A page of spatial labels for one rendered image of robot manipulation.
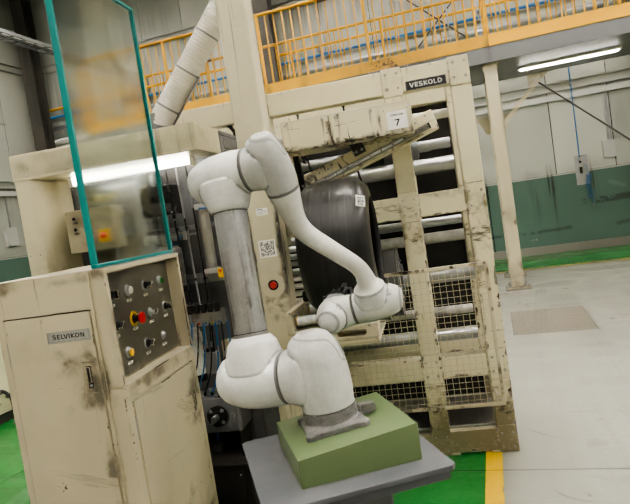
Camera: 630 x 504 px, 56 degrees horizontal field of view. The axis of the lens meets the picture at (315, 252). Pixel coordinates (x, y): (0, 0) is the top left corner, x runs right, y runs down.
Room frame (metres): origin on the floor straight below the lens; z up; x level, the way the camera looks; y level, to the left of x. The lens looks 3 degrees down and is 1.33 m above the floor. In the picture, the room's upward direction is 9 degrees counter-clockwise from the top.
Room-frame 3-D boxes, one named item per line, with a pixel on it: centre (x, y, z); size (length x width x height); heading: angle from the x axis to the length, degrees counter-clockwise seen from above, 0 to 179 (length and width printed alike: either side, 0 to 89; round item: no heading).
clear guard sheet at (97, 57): (2.05, 0.62, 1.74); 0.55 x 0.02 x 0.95; 169
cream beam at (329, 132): (2.84, -0.25, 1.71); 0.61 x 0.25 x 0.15; 79
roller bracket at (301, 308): (2.60, 0.11, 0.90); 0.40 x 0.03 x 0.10; 169
